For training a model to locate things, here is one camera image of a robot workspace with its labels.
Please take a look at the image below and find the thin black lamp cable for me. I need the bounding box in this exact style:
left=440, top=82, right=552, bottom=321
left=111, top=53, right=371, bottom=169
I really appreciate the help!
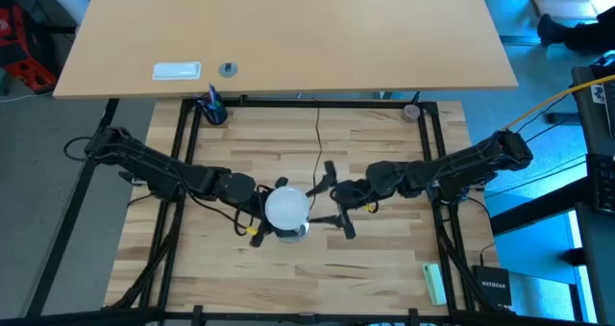
left=308, top=96, right=324, bottom=211

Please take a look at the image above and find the black electronic device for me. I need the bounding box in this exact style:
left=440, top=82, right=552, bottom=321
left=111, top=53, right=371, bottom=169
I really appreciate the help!
left=586, top=152, right=615, bottom=215

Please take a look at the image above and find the black cable bundle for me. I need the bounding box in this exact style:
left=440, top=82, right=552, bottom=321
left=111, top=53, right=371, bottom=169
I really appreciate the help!
left=103, top=198, right=186, bottom=313
left=431, top=200, right=486, bottom=313

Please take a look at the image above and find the person's leg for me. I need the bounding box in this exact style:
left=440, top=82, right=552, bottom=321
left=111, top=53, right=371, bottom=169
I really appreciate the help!
left=536, top=6, right=615, bottom=54

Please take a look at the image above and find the black Netgear network switch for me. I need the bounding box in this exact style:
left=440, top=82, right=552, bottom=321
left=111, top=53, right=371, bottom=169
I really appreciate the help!
left=471, top=264, right=513, bottom=309

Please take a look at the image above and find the black metal table frame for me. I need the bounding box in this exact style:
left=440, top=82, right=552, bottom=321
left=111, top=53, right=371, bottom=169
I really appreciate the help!
left=0, top=96, right=615, bottom=326

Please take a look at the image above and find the white rectangular box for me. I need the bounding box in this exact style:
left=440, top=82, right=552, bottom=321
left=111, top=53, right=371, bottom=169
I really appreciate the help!
left=152, top=62, right=204, bottom=82

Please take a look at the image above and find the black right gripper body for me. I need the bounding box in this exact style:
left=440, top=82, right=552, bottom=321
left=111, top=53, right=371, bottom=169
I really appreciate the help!
left=324, top=160, right=383, bottom=240

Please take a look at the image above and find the black floor strip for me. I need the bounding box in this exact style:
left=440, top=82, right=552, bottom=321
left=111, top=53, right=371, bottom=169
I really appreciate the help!
left=26, top=98, right=120, bottom=318

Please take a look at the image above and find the white lightbulb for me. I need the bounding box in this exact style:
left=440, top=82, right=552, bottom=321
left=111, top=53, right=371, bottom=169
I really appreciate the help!
left=263, top=185, right=312, bottom=232

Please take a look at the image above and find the chrome lamp socket base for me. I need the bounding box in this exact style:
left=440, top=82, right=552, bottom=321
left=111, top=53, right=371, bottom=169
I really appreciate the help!
left=274, top=221, right=311, bottom=245

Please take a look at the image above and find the light green block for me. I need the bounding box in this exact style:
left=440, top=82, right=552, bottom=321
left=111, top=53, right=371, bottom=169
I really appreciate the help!
left=421, top=262, right=448, bottom=307

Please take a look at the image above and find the beige wooden desk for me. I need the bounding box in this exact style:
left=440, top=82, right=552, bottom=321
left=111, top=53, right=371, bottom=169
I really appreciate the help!
left=52, top=0, right=519, bottom=100

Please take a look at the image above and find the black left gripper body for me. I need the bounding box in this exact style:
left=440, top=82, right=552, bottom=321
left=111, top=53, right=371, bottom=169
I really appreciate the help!
left=234, top=175, right=290, bottom=249

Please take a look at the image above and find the yellow cable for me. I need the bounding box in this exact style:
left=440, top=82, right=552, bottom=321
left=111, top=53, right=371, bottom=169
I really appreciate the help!
left=502, top=73, right=615, bottom=133

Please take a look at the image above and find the red tool case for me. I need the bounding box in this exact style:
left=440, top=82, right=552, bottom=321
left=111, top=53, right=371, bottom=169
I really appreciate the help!
left=0, top=0, right=58, bottom=95

